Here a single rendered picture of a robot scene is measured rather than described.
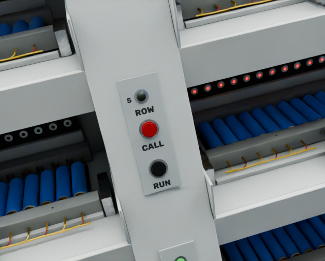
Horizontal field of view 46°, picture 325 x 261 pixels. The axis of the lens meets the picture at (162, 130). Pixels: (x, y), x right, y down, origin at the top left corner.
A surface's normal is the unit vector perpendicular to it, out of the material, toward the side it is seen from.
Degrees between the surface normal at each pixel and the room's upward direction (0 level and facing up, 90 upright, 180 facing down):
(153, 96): 90
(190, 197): 90
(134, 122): 90
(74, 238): 19
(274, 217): 109
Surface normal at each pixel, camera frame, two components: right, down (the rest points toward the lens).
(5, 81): -0.15, -0.83
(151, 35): 0.18, 0.21
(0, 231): 0.24, 0.50
